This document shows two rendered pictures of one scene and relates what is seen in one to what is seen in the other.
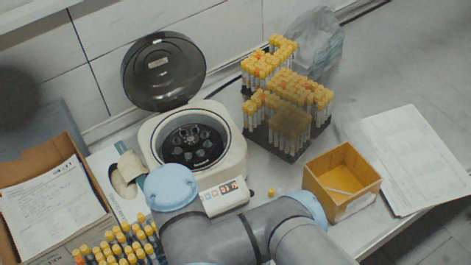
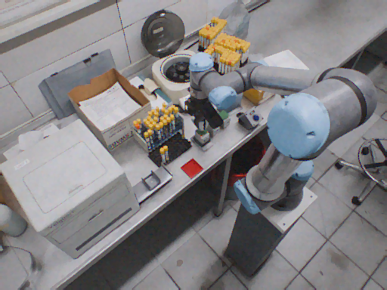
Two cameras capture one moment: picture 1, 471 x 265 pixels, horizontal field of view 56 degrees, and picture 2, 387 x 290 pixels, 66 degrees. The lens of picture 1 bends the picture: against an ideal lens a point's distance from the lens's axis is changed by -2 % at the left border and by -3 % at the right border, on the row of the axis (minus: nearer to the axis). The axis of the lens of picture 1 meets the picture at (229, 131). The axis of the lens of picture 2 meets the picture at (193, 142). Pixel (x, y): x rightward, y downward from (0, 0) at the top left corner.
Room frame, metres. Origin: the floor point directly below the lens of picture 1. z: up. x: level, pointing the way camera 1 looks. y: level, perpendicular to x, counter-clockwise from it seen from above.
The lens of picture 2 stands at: (-0.36, 0.28, 1.94)
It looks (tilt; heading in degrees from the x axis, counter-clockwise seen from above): 55 degrees down; 347
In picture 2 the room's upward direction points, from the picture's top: 1 degrees counter-clockwise
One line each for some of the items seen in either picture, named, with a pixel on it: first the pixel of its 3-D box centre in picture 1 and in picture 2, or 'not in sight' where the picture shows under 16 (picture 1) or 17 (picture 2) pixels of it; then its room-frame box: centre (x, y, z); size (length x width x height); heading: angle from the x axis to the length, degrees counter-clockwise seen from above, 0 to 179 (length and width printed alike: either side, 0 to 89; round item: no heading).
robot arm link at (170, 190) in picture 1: (174, 202); (201, 72); (0.35, 0.09, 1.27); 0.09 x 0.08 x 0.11; 17
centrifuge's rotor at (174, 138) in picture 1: (192, 146); (181, 72); (0.70, 0.10, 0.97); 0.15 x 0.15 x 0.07
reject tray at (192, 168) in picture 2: not in sight; (192, 168); (0.23, 0.16, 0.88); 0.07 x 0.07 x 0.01; 28
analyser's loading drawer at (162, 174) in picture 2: not in sight; (147, 185); (0.17, 0.35, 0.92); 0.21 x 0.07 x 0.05; 118
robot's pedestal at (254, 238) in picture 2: not in sight; (259, 231); (0.03, -0.15, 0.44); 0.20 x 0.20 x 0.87; 28
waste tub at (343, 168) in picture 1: (340, 182); (258, 85); (0.57, -0.25, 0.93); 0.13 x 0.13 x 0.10; 24
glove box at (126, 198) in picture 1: (128, 183); (150, 94); (0.63, 0.26, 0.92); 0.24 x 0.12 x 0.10; 28
